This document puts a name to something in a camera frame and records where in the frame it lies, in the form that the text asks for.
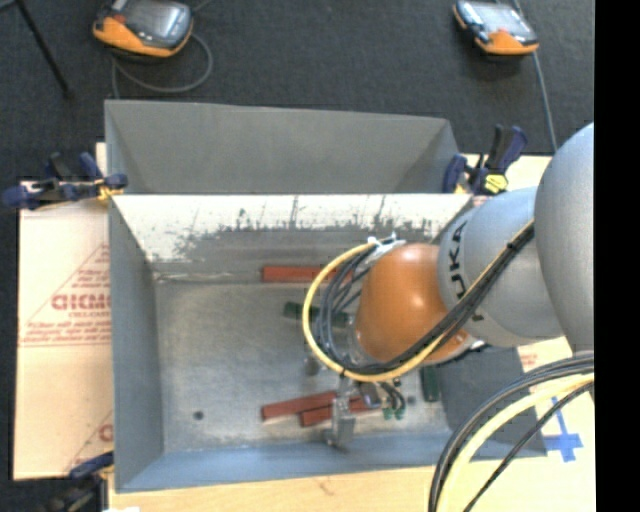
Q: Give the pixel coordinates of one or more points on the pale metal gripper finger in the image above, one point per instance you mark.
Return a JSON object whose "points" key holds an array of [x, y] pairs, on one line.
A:
{"points": [[342, 433], [342, 407]]}

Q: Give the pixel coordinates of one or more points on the red-brown flat block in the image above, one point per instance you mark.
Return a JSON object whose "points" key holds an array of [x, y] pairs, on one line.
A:
{"points": [[316, 416], [287, 274], [295, 406]]}

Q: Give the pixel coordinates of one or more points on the dark green flat block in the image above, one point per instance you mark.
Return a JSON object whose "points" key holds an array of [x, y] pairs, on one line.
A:
{"points": [[430, 386]]}

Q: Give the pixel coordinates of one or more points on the grey metal bin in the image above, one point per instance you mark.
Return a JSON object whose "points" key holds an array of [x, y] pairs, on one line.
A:
{"points": [[220, 350]]}

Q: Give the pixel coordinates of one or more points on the brown cardboard board, red print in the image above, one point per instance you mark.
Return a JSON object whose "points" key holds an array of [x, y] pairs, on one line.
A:
{"points": [[60, 360]]}

